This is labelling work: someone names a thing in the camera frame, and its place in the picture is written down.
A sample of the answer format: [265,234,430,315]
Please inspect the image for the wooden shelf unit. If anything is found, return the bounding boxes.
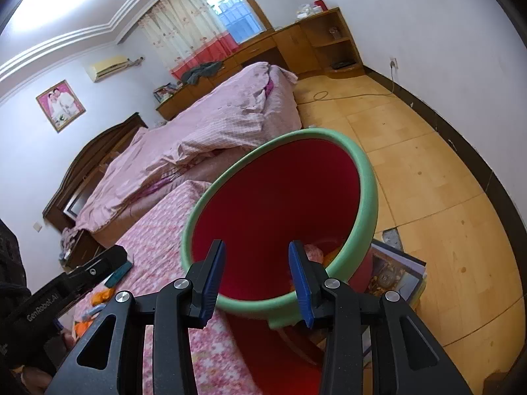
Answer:
[298,7,366,79]

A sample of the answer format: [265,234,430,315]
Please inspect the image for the pile of books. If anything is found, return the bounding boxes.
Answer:
[153,83,182,103]

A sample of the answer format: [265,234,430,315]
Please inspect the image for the teal white small box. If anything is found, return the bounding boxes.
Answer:
[105,261,133,289]

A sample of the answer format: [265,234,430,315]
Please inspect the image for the cream and red curtain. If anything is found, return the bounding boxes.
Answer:
[138,0,238,81]

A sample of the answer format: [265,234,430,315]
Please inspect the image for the long wooden desk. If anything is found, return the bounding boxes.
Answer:
[155,22,322,122]

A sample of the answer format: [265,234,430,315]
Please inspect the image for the stack of books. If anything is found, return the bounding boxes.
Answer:
[361,241,429,358]

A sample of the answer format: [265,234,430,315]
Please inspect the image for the pink floral bed sheet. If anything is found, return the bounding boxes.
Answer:
[55,180,264,395]

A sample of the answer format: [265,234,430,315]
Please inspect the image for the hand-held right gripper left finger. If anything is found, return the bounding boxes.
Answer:
[43,239,227,395]

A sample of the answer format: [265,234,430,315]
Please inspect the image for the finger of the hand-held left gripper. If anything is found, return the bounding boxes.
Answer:
[64,245,128,293]

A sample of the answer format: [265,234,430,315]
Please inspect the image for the crumpled cloth on nightstand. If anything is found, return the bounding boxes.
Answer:
[59,226,85,262]

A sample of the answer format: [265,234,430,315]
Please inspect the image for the red bin with green rim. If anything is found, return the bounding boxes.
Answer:
[181,128,377,395]

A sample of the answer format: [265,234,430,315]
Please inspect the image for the wall air conditioner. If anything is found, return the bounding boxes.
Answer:
[84,55,129,83]

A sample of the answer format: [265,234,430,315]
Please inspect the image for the person's left hand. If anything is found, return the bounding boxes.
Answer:
[16,331,77,395]

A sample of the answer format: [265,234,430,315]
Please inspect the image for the brown bed mattress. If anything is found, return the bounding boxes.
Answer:
[93,158,223,248]

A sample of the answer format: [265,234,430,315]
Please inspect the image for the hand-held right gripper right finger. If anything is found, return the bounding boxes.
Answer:
[288,241,474,395]

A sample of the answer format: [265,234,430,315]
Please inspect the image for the white containers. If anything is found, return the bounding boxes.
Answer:
[295,3,324,19]

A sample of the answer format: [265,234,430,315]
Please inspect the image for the pink checked duvet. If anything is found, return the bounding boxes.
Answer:
[76,62,301,233]

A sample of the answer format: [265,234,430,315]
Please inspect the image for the dark grey cloth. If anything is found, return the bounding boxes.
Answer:
[181,62,223,86]

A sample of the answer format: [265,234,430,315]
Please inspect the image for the framed wall photo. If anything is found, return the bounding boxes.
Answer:
[36,80,86,133]

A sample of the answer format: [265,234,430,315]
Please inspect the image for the wooden nightstand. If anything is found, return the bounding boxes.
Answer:
[62,230,105,270]

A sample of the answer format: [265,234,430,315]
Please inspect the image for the dark wooden headboard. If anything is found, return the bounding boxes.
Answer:
[42,112,149,231]

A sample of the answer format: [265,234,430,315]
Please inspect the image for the window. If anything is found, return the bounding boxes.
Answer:
[195,0,269,44]

